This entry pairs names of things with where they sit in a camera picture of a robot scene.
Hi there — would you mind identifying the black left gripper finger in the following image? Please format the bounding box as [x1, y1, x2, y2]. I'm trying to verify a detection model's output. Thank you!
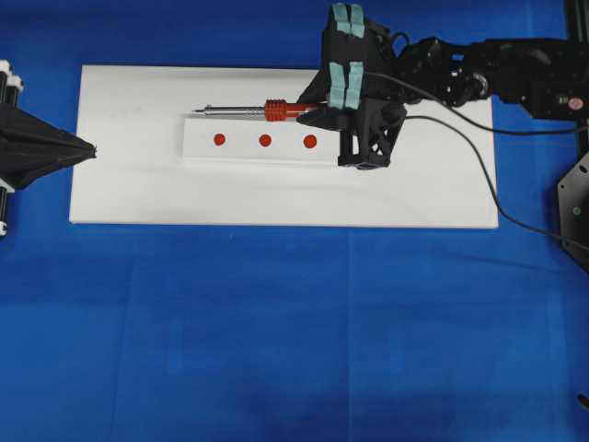
[1, 106, 95, 155]
[1, 141, 96, 190]

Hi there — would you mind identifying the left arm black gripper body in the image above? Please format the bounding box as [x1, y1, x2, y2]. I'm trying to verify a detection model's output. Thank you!
[0, 59, 24, 238]

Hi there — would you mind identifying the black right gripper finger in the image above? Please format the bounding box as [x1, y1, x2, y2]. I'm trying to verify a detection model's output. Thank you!
[296, 108, 354, 134]
[296, 68, 331, 108]

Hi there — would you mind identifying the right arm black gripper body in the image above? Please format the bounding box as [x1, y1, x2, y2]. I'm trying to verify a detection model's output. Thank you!
[320, 2, 409, 139]

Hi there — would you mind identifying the red handled soldering iron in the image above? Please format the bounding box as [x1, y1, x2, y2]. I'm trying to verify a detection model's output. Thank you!
[191, 99, 325, 122]

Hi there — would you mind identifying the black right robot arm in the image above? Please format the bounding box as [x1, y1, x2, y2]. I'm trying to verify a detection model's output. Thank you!
[297, 3, 588, 132]

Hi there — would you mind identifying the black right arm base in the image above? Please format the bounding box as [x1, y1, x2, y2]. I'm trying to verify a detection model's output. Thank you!
[557, 154, 588, 272]

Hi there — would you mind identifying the small white raised plate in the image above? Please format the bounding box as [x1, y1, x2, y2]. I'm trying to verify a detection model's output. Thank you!
[182, 117, 340, 168]

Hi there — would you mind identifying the large white foam board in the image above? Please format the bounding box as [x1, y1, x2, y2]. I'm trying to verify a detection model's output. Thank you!
[69, 65, 499, 229]

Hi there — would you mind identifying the blue table cloth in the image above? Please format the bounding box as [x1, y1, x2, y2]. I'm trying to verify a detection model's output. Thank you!
[0, 0, 589, 442]

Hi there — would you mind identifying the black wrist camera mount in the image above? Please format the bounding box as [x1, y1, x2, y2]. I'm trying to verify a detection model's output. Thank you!
[338, 99, 407, 170]

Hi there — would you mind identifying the black aluminium frame rail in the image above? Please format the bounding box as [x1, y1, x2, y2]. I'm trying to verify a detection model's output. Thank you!
[564, 0, 588, 158]

